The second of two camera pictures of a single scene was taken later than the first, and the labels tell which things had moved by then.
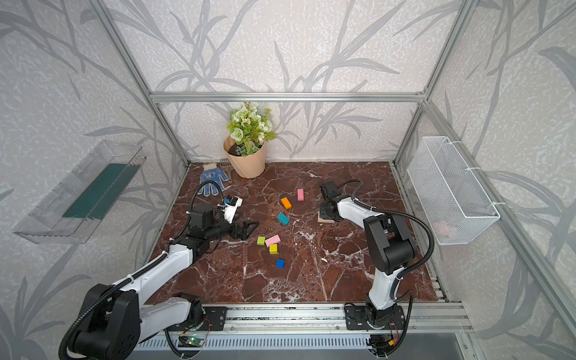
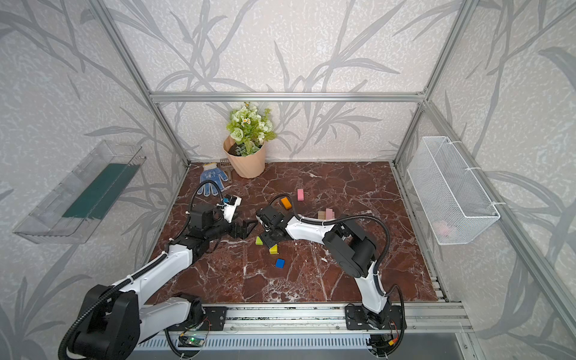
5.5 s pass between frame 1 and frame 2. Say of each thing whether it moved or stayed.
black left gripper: stayed
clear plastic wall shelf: stayed
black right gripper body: moved
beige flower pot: stayed
